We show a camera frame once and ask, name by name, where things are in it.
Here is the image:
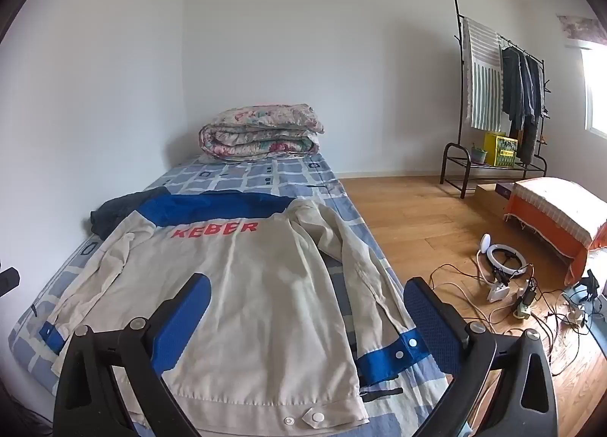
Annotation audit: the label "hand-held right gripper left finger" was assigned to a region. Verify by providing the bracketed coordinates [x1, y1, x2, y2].
[53, 272, 212, 437]

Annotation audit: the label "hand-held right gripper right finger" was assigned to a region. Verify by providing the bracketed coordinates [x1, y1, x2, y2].
[403, 277, 558, 437]

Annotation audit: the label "beige and blue jacket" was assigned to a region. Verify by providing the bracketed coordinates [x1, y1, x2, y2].
[40, 190, 425, 435]

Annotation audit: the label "black metal clothes rack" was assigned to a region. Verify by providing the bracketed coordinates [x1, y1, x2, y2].
[440, 0, 551, 200]

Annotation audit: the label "dark green crumpled cloth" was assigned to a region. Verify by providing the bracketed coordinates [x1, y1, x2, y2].
[90, 187, 171, 236]

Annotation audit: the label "cardboard box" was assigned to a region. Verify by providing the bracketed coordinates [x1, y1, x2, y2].
[475, 183, 515, 222]

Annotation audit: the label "small black stand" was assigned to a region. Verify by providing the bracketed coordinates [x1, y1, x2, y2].
[579, 269, 602, 301]

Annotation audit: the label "stool with orange cover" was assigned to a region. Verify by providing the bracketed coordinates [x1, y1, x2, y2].
[503, 177, 607, 287]

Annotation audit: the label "bed with blue checked sheet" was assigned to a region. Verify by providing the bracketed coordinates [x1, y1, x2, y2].
[8, 152, 463, 437]

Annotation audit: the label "yellow crate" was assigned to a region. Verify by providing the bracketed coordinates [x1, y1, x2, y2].
[483, 132, 519, 167]

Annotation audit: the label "folded floral quilt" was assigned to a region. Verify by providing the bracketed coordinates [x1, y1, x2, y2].
[198, 102, 327, 163]

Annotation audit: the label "dark hanging trousers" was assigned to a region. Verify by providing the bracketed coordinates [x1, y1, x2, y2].
[521, 54, 546, 165]

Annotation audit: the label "striped hanging towel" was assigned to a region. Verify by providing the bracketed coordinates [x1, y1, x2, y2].
[462, 16, 504, 132]

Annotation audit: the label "dark grey hanging shirt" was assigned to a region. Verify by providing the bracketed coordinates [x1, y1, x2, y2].
[502, 46, 525, 130]

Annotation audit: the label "window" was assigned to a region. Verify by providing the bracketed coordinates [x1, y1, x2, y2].
[581, 46, 607, 140]

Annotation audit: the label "floral curtain valance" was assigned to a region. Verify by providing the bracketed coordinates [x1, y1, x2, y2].
[556, 15, 607, 52]

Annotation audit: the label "white ring light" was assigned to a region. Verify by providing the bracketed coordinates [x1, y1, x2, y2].
[476, 234, 534, 302]

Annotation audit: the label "power strips and cables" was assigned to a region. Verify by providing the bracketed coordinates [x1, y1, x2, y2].
[429, 263, 603, 376]

